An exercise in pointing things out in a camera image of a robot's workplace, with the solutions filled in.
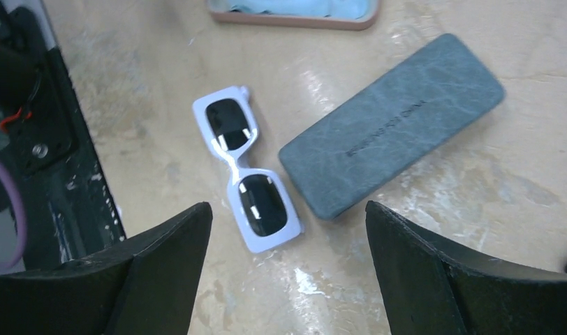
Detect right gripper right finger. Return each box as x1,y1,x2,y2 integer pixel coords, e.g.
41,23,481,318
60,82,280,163
365,201,567,334

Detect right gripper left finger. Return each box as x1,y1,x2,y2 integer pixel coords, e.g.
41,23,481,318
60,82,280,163
0,202,213,334

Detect white frame sunglasses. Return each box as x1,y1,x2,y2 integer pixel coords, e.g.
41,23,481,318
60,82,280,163
192,86,304,253

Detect grey glasses case green lining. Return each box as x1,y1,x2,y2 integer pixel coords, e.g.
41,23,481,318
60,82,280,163
279,33,505,220

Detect pink glasses case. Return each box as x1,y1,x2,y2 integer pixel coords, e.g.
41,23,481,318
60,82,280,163
205,1,382,31

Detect purple cable loop bottom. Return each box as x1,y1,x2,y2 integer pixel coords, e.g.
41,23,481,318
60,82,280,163
0,150,28,274

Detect black base frame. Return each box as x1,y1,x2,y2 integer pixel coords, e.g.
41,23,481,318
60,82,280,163
0,1,126,275

